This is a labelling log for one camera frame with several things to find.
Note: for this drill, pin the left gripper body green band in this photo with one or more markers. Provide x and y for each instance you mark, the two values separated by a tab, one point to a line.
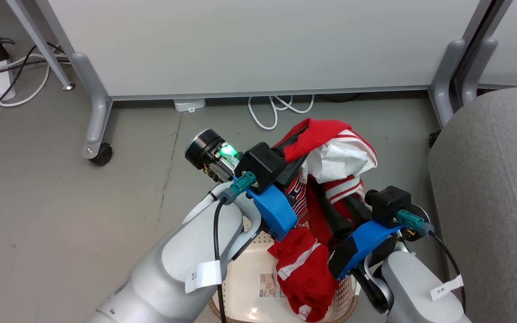
207	148

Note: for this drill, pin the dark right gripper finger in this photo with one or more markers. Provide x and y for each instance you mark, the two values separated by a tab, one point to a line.
358	207
335	220

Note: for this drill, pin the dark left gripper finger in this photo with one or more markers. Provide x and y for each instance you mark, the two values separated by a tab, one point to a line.
292	138
295	168

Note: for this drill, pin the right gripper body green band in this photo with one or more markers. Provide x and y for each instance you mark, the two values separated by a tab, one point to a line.
382	251

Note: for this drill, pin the red and white garment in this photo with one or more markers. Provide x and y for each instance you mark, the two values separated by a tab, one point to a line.
305	264

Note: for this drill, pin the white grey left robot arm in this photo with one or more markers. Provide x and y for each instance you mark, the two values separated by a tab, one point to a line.
186	260

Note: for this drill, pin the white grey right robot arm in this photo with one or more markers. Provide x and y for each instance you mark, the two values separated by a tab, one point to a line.
413	287

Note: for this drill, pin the cream plastic laundry basket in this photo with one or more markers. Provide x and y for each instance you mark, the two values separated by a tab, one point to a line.
245	287

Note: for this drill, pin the grey fabric sofa seat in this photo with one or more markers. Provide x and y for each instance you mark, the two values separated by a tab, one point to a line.
492	202

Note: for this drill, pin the small white box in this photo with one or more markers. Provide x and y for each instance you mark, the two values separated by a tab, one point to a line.
190	105

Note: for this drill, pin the wide white partition panel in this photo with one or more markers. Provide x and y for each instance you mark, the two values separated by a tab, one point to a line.
258	45

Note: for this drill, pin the small black caster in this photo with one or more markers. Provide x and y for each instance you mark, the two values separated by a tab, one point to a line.
433	139

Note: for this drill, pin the grey partition foot with caster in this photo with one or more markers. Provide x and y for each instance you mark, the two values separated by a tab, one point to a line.
97	107

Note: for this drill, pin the slanted grey metal leg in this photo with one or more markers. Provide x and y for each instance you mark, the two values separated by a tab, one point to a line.
38	45

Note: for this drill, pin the blue right camera mount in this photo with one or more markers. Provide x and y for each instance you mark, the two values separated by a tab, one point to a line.
361	244

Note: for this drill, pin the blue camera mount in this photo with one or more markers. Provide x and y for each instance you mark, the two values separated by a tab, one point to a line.
274	211
361	244

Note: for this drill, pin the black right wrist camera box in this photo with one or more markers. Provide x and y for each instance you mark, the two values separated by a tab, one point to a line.
388	204

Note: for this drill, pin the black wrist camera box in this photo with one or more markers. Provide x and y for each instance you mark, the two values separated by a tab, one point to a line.
388	204
262	163

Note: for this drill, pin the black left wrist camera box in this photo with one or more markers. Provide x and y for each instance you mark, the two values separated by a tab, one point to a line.
262	163

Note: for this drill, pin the blue left camera mount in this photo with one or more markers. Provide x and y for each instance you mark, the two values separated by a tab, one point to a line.
274	211

